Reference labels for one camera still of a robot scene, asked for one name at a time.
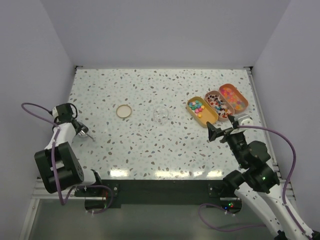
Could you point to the orange tray of gummy candies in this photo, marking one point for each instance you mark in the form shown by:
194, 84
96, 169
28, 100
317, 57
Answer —
234, 97

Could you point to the yellow tray of star candies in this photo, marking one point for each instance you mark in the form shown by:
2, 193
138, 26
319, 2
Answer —
201, 111

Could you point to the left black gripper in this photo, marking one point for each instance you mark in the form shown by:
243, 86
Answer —
79, 129

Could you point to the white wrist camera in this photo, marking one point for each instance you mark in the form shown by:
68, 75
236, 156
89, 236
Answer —
54, 112
243, 120

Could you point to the clear glass jar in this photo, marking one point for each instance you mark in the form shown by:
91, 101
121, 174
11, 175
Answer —
160, 115

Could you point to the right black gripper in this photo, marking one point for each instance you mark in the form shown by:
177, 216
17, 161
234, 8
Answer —
213, 132

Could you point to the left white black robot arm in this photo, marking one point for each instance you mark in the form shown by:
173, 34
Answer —
58, 160

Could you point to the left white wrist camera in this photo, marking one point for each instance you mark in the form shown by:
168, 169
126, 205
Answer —
54, 112

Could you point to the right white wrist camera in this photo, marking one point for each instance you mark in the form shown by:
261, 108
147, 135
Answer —
243, 120

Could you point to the metal scoop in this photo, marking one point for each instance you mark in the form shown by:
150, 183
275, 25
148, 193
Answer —
85, 133

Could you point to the round wooden jar lid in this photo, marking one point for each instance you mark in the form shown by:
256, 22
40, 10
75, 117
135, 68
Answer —
124, 111

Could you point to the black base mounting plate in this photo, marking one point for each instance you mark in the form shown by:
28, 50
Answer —
160, 192

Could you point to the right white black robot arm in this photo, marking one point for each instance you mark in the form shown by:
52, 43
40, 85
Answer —
259, 185

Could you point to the aluminium frame rail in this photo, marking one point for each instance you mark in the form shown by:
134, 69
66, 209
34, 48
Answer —
39, 193

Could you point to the pink tray of lollipops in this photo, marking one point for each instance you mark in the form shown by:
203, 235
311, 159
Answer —
219, 104

